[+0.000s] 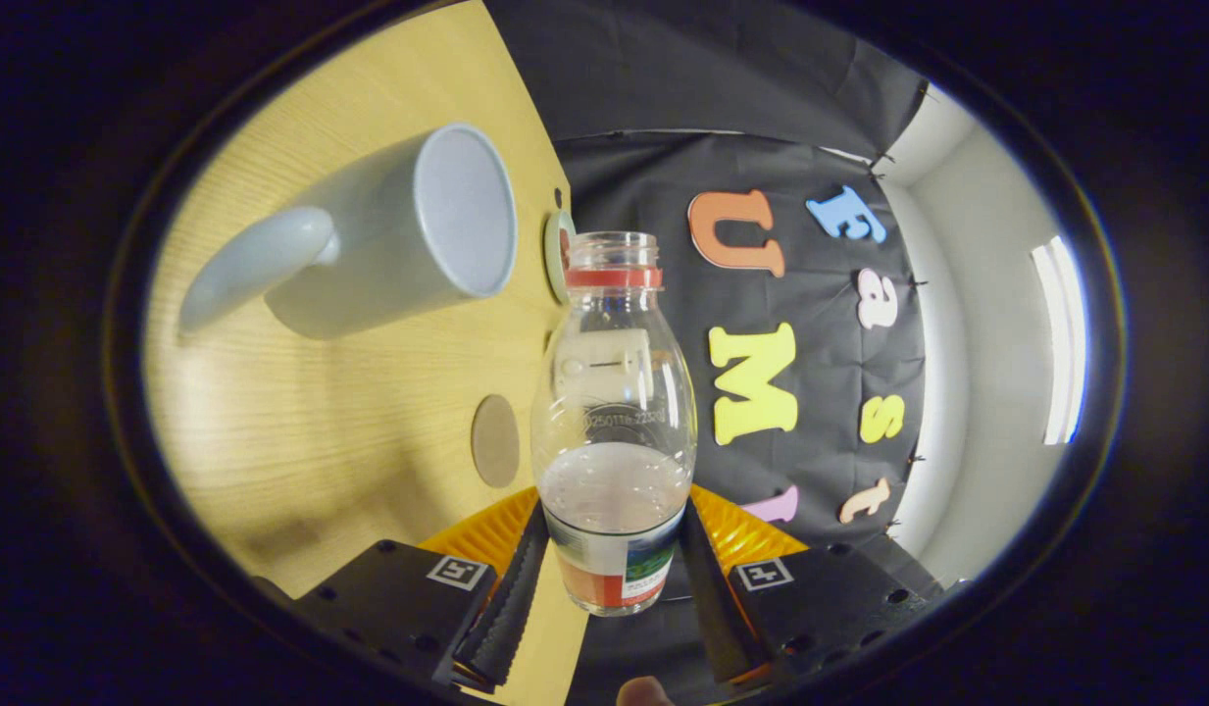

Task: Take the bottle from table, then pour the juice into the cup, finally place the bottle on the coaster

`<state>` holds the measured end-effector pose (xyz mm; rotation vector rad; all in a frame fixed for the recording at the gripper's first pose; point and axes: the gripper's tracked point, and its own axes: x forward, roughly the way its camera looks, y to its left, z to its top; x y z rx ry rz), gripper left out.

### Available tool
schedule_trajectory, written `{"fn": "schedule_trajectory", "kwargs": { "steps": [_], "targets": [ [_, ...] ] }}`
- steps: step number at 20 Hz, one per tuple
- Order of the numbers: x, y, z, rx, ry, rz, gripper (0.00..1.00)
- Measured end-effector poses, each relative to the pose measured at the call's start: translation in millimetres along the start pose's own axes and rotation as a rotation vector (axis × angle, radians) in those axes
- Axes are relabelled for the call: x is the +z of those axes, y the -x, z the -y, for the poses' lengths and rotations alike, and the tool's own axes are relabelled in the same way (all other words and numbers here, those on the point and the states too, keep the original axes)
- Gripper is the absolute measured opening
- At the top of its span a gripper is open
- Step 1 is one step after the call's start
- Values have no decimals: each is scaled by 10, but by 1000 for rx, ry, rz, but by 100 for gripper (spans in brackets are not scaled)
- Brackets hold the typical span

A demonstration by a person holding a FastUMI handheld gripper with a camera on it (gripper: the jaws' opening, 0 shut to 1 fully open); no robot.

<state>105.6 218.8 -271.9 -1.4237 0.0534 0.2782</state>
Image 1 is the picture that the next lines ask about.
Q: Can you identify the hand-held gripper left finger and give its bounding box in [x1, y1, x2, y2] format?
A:
[295, 487, 551, 690]

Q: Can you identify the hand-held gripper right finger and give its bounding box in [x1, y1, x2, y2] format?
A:
[679, 485, 943, 685]

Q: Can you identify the round brown coaster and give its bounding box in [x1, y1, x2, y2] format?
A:
[471, 394, 522, 489]

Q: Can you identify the clear juice bottle red label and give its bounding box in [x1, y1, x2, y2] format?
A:
[530, 231, 698, 617]

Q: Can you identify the white cup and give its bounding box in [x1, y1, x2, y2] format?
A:
[177, 123, 519, 341]

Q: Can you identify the wooden table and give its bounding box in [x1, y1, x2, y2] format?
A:
[143, 0, 590, 705]

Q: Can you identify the green plate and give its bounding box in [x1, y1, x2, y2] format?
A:
[543, 209, 578, 305]

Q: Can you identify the large ceiling light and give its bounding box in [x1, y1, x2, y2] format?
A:
[1031, 235, 1088, 447]

